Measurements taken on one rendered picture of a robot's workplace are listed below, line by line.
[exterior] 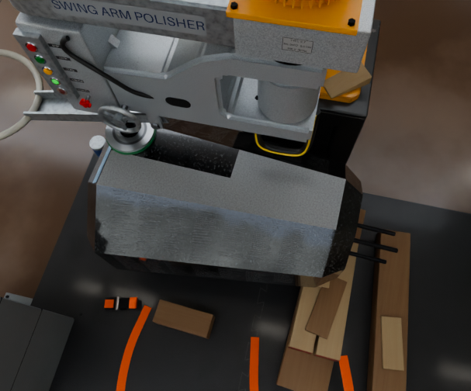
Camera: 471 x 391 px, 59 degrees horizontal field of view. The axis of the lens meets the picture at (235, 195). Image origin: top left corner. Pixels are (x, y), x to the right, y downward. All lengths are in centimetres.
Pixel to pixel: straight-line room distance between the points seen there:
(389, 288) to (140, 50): 172
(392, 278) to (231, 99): 143
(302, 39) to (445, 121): 217
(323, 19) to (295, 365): 170
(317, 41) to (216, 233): 97
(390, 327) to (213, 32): 175
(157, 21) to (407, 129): 215
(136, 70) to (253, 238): 80
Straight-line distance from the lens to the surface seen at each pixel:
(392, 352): 234
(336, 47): 101
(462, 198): 286
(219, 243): 175
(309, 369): 225
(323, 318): 216
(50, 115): 191
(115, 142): 187
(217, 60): 116
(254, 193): 169
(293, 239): 169
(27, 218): 289
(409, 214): 268
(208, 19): 105
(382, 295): 238
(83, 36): 129
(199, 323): 228
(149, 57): 135
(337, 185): 174
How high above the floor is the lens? 238
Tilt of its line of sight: 67 degrees down
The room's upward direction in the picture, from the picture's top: 6 degrees counter-clockwise
